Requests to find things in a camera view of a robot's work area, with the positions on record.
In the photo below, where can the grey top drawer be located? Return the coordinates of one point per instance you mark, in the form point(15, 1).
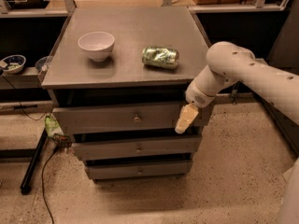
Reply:
point(118, 118)

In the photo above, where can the blue patterned bowl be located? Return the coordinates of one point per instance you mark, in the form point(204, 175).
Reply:
point(12, 64)

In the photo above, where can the grey drawer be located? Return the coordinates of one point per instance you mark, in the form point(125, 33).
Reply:
point(118, 118)
point(129, 148)
point(138, 170)

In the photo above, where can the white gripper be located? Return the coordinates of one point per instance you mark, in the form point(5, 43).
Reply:
point(198, 97)

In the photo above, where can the grey drawer cabinet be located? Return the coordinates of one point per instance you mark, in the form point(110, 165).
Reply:
point(74, 80)

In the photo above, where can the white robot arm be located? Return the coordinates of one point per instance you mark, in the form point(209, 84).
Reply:
point(227, 63)

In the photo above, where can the black metal bar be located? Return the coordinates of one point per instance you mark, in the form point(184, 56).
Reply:
point(25, 184)

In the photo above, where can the grey wooden rail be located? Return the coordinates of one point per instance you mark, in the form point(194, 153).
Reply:
point(261, 60)

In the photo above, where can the green snack bag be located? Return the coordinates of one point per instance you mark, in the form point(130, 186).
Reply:
point(55, 133)

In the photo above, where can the grey bottom drawer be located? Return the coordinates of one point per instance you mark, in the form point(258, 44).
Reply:
point(138, 170)

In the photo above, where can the grey middle drawer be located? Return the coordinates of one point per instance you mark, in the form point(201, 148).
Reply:
point(129, 148)

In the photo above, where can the white ceramic bowl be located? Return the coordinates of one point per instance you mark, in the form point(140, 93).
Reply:
point(97, 46)

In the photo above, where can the crushed green soda can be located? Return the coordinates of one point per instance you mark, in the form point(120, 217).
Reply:
point(160, 57)

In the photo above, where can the small grey bowl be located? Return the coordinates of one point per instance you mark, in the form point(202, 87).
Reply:
point(43, 63)

